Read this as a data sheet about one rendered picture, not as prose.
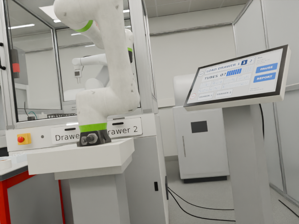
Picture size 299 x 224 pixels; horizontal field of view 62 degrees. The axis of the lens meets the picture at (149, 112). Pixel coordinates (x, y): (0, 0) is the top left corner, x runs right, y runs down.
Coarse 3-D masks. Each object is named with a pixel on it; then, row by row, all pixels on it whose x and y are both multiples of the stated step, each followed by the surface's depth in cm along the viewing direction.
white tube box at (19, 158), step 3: (24, 153) 148; (27, 153) 144; (9, 156) 141; (12, 156) 139; (15, 156) 135; (18, 156) 137; (21, 156) 139; (24, 156) 141; (12, 159) 136; (15, 159) 135; (18, 159) 137; (21, 159) 139; (24, 159) 141; (12, 162) 136; (15, 162) 135; (18, 162) 136
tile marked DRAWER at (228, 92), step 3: (222, 90) 129; (225, 90) 128; (228, 90) 126; (231, 90) 125; (216, 93) 131; (219, 93) 129; (222, 93) 128; (225, 93) 127; (228, 93) 125; (231, 93) 124; (216, 96) 129; (219, 96) 128; (222, 96) 126; (225, 96) 125
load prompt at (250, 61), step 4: (240, 60) 134; (244, 60) 132; (248, 60) 130; (252, 60) 128; (224, 64) 141; (228, 64) 139; (232, 64) 137; (236, 64) 134; (240, 64) 132; (244, 64) 130; (248, 64) 128; (208, 68) 149; (212, 68) 146; (216, 68) 144; (220, 68) 141; (224, 68) 139; (228, 68) 137; (208, 72) 146; (212, 72) 144
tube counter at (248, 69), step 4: (240, 68) 130; (244, 68) 128; (248, 68) 127; (252, 68) 125; (224, 72) 137; (228, 72) 135; (232, 72) 133; (236, 72) 131; (240, 72) 129; (244, 72) 127; (220, 76) 137; (224, 76) 135
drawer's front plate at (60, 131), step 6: (66, 126) 165; (72, 126) 165; (54, 132) 165; (60, 132) 165; (66, 132) 165; (72, 132) 165; (78, 132) 164; (54, 138) 165; (66, 138) 165; (72, 138) 165; (78, 138) 164
